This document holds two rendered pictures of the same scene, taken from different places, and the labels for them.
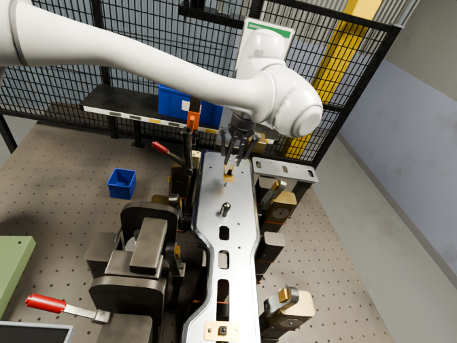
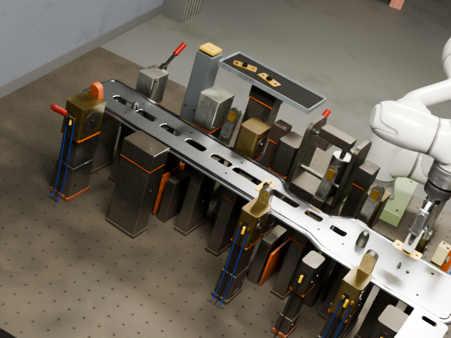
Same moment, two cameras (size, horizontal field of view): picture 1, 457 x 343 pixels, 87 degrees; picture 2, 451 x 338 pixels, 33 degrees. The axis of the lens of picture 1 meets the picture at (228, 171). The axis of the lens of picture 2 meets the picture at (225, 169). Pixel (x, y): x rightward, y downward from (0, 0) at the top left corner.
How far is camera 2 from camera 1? 2.28 m
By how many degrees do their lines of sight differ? 90
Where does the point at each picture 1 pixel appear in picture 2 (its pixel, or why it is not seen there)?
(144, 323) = (294, 145)
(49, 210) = (433, 243)
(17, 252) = (387, 207)
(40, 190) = not seen: outside the picture
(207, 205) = (374, 239)
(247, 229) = (334, 245)
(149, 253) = (330, 129)
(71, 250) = not seen: hidden behind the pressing
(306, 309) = (249, 208)
